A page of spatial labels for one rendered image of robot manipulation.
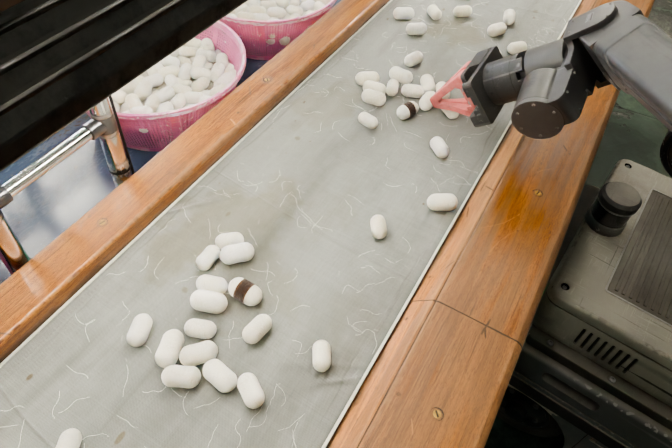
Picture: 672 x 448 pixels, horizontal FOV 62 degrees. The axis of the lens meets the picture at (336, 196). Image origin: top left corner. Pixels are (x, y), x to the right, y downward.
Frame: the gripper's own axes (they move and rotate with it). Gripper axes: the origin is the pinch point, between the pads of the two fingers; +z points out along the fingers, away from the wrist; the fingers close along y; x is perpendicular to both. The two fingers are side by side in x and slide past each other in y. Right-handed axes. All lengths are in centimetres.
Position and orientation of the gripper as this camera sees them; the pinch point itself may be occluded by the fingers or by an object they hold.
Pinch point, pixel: (436, 101)
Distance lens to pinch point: 81.6
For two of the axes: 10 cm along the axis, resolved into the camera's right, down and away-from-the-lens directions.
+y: -5.0, 6.3, -6.0
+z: -6.9, 1.2, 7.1
